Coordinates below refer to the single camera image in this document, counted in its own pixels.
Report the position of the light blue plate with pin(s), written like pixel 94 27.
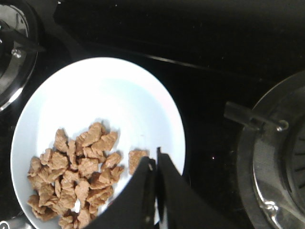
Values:
pixel 121 95

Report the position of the left black pan support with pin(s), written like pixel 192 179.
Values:
pixel 25 42

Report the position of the right black burner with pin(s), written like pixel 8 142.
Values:
pixel 271 162

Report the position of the right black pan support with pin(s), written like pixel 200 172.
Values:
pixel 250 118

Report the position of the black burner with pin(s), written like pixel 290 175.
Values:
pixel 271 162
pixel 16 65

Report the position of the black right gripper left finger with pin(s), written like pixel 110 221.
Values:
pixel 134 208

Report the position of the brown meat pieces pile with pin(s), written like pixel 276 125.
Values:
pixel 71 180

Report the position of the black pan support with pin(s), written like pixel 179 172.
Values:
pixel 250 118
pixel 25 42

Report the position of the black glass gas cooktop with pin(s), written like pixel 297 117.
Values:
pixel 205 52

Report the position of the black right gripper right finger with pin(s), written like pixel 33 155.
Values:
pixel 179 207

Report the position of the left black burner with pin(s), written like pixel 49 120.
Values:
pixel 16 65

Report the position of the right silver stove knob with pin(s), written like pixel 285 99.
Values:
pixel 15 223

